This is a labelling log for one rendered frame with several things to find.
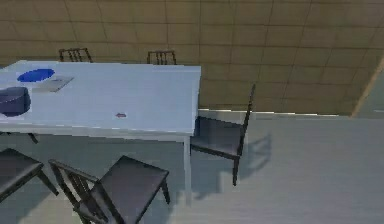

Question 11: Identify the blue plate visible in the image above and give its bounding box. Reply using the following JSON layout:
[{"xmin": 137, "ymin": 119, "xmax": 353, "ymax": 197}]
[{"xmin": 16, "ymin": 68, "xmax": 56, "ymax": 83}]

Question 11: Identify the pale blue dining table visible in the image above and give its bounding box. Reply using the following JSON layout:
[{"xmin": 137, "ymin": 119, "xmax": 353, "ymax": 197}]
[{"xmin": 0, "ymin": 59, "xmax": 202, "ymax": 208}]

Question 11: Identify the pale grey flat napkin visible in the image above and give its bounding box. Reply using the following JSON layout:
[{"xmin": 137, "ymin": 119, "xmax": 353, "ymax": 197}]
[{"xmin": 33, "ymin": 75, "xmax": 75, "ymax": 93}]

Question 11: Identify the dark blue grey bowl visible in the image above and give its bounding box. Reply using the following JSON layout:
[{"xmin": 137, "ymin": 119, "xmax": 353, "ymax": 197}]
[{"xmin": 0, "ymin": 86, "xmax": 32, "ymax": 118}]

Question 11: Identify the dark grey dining chair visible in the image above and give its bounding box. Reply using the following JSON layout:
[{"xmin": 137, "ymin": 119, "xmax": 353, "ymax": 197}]
[
  {"xmin": 58, "ymin": 47, "xmax": 94, "ymax": 64},
  {"xmin": 189, "ymin": 83, "xmax": 257, "ymax": 187},
  {"xmin": 146, "ymin": 50, "xmax": 177, "ymax": 66},
  {"xmin": 48, "ymin": 155, "xmax": 172, "ymax": 224},
  {"xmin": 0, "ymin": 132, "xmax": 60, "ymax": 204}
]

